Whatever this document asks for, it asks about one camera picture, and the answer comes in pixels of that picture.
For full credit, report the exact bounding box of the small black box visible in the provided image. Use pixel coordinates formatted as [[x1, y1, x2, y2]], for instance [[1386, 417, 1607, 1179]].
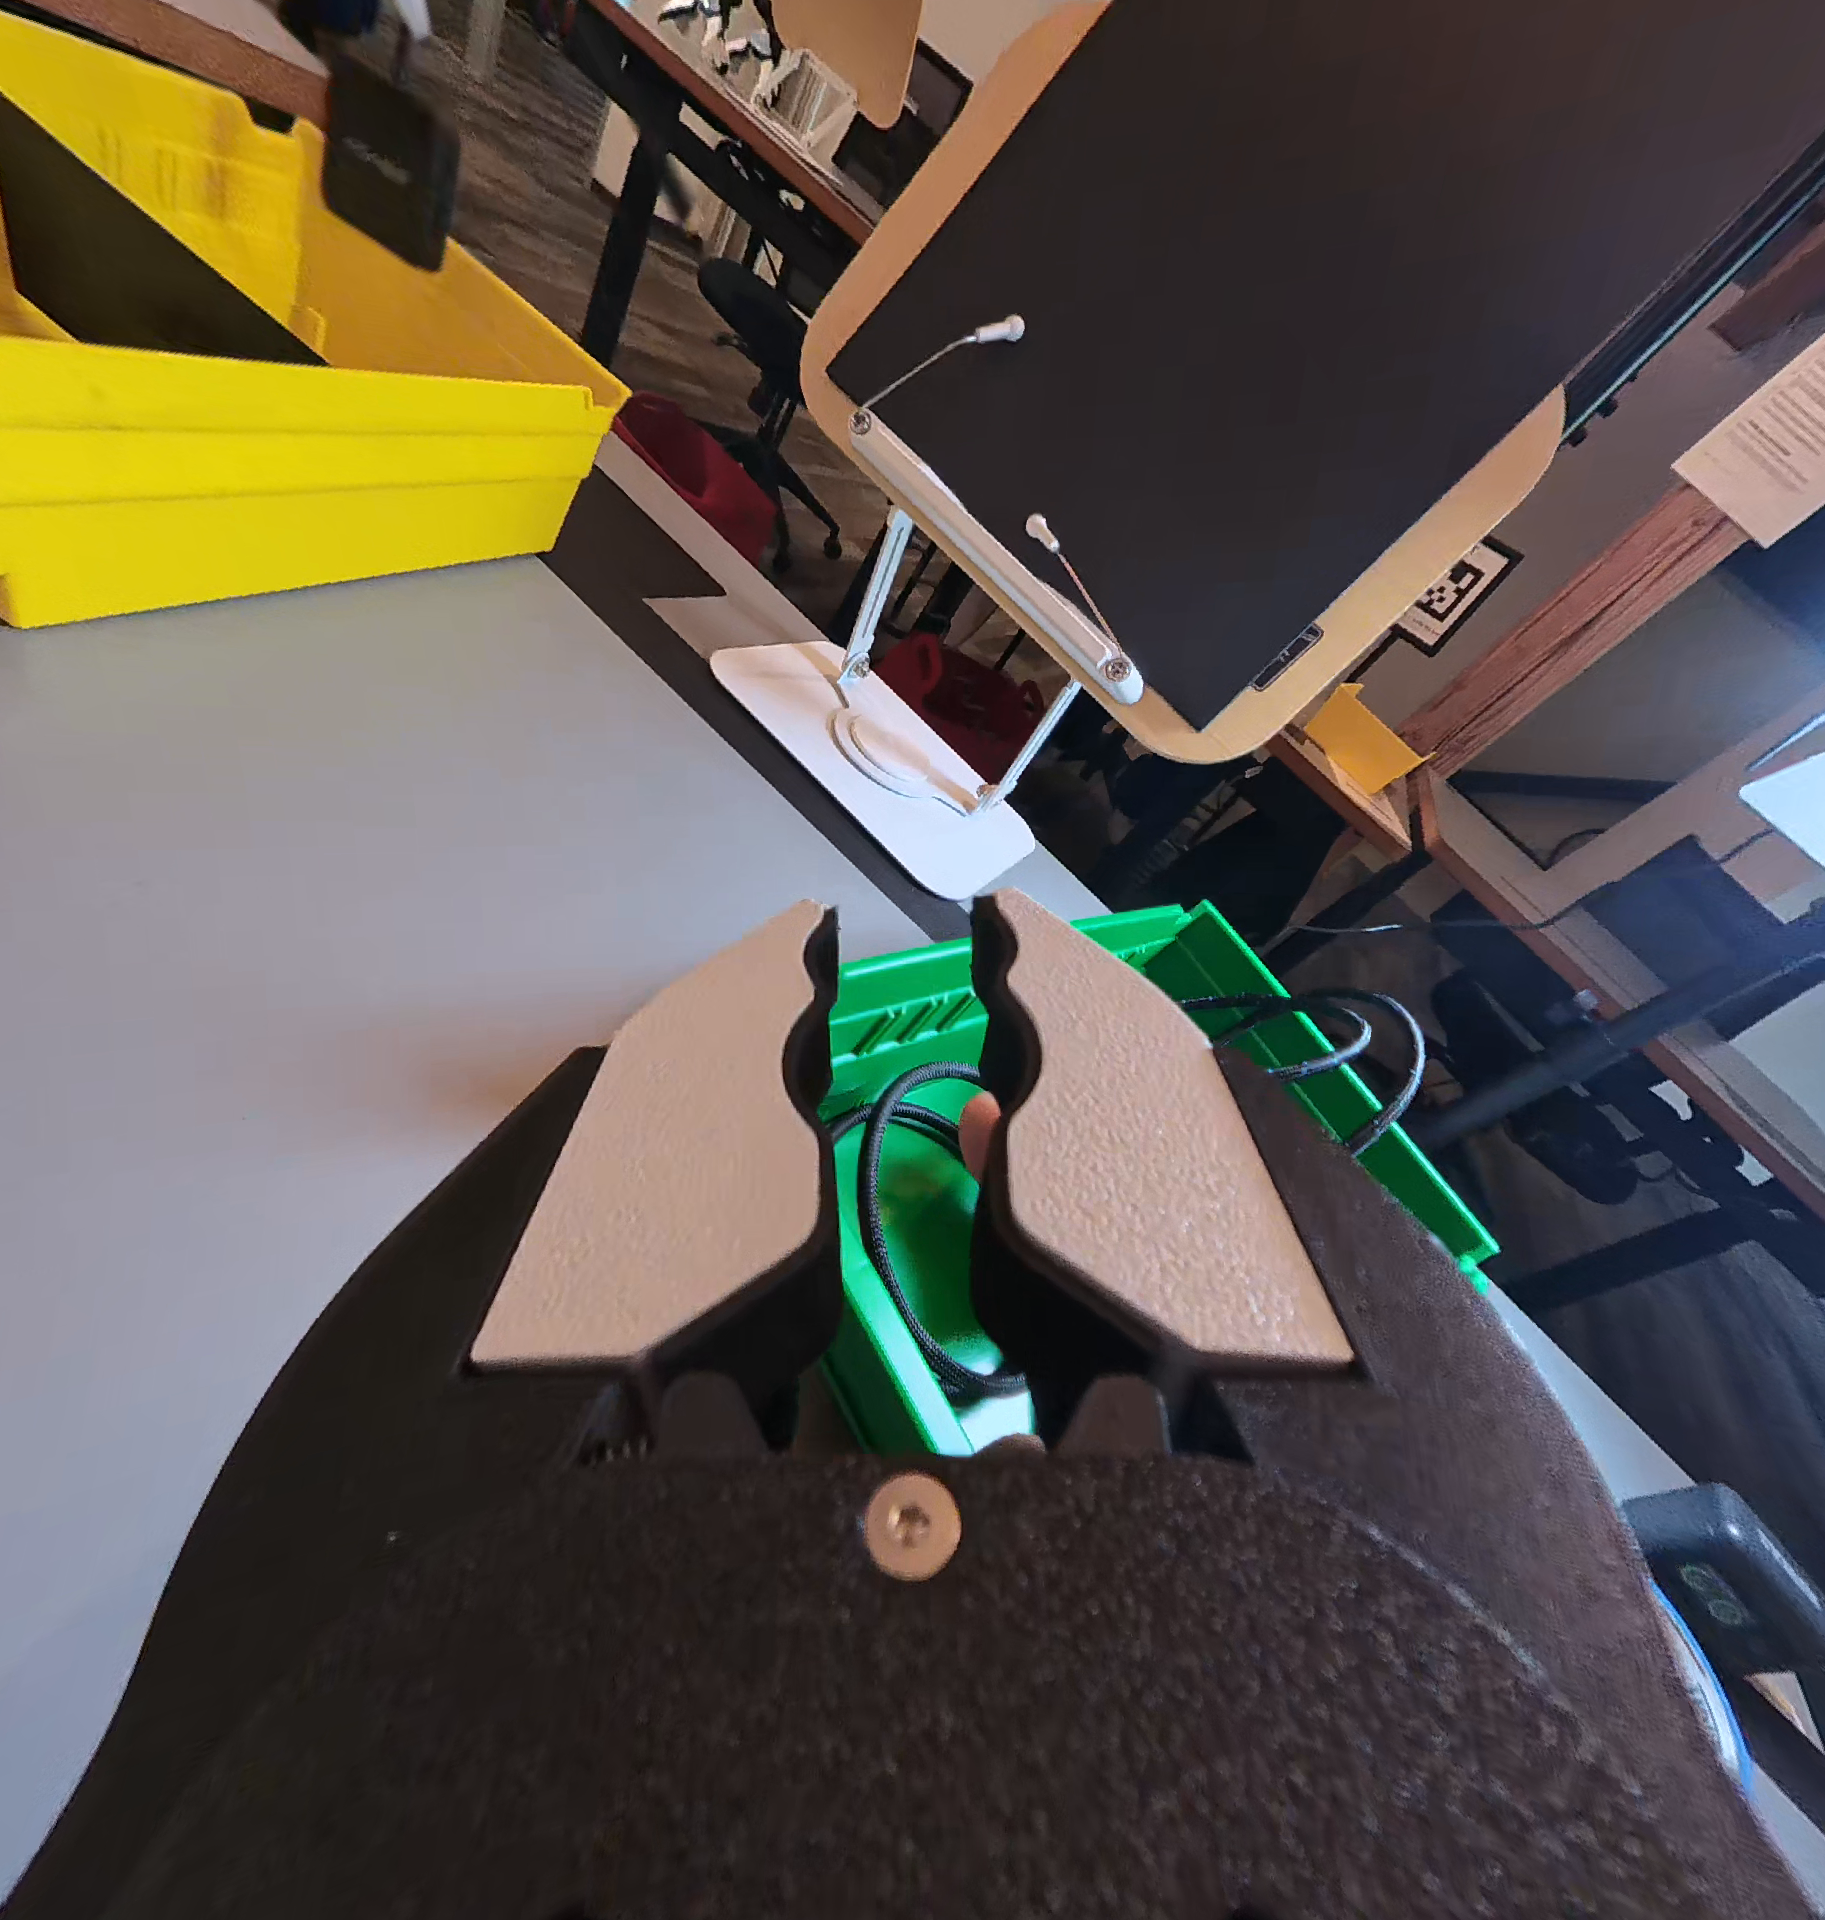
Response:
[[1623, 1481, 1825, 1675]]

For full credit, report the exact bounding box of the green plastic bin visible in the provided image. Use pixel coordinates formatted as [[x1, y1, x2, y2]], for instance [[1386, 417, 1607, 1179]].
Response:
[[816, 900, 1505, 1464]]

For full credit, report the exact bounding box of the bright softbox light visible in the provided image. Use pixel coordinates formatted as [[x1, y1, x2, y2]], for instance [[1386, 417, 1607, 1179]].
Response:
[[1743, 685, 1825, 902]]

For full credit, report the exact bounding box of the black adapter box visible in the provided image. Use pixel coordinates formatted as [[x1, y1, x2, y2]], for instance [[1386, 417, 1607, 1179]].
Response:
[[319, 55, 465, 273]]

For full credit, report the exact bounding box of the yellow plastic bin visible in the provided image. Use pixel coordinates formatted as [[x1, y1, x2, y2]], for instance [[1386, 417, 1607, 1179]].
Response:
[[0, 66, 633, 633]]

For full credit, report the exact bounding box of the black braided cable silver plug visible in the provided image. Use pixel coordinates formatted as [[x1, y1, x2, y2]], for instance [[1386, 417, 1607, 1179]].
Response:
[[852, 991, 1431, 1413]]

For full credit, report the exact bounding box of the white paper label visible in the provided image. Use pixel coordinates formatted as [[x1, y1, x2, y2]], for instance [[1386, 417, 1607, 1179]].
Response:
[[1673, 286, 1825, 548]]

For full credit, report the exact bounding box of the red chair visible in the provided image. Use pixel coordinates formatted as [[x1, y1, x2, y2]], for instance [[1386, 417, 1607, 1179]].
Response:
[[613, 390, 787, 572], [867, 631, 1051, 789]]

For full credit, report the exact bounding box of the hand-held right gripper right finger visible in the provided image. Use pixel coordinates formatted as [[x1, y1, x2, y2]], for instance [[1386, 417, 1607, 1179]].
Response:
[[965, 890, 1357, 1388]]

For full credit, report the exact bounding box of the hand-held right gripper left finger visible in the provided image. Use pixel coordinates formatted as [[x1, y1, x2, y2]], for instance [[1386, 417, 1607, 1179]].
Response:
[[469, 900, 843, 1388]]

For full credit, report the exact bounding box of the white square marker tag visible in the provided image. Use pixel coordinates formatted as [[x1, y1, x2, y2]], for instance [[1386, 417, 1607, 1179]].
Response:
[[1402, 536, 1521, 653]]

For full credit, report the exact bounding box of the black panel with wooden rim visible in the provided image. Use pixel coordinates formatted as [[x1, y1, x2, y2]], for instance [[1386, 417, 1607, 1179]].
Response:
[[801, 0, 1825, 768]]

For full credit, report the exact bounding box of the black bin divider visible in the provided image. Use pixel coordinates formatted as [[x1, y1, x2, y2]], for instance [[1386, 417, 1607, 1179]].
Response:
[[0, 76, 329, 369]]

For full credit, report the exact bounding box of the wooden beam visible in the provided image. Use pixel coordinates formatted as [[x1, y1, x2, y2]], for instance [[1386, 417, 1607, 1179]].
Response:
[[1402, 481, 1755, 775]]

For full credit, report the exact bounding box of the wooden office desk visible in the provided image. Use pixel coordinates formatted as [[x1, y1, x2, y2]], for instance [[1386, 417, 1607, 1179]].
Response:
[[567, 0, 888, 362]]

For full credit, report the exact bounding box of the blue tape roll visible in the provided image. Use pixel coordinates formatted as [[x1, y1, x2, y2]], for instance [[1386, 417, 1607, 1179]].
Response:
[[1647, 1576, 1771, 1802]]

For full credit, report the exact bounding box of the black office chair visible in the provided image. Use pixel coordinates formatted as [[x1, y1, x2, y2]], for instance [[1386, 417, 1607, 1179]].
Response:
[[696, 256, 855, 572]]

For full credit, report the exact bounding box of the white tipped pin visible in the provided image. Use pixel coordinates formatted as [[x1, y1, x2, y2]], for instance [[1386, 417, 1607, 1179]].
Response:
[[1024, 516, 1131, 653], [852, 312, 1028, 423]]

